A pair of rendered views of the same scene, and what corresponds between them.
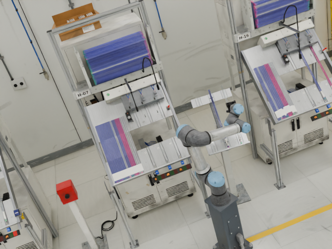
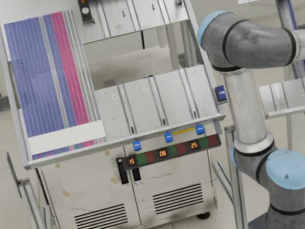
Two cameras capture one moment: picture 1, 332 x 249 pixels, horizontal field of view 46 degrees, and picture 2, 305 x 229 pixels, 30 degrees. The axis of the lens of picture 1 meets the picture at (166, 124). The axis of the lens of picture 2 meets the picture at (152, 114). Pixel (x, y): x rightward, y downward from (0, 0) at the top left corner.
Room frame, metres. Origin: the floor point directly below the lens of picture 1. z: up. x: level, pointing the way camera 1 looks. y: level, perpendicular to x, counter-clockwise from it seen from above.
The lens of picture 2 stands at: (0.95, 0.09, 1.71)
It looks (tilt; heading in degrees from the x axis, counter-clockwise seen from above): 29 degrees down; 1
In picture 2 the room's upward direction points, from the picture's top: 11 degrees counter-clockwise
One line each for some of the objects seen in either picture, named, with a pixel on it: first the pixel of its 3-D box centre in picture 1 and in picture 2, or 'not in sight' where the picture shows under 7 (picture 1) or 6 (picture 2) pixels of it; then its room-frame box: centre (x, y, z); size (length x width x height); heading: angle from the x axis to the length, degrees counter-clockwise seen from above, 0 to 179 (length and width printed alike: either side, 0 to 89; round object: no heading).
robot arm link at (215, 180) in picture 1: (216, 182); (287, 177); (2.22, -0.23, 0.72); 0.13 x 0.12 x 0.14; 24
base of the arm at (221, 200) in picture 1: (220, 194); (290, 211); (2.21, -0.23, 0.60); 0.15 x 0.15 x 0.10
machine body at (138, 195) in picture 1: (148, 166); (120, 146); (3.21, 0.29, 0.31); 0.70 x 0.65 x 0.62; 97
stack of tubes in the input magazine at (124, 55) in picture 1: (118, 58); not in sight; (3.09, 0.22, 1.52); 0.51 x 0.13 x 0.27; 97
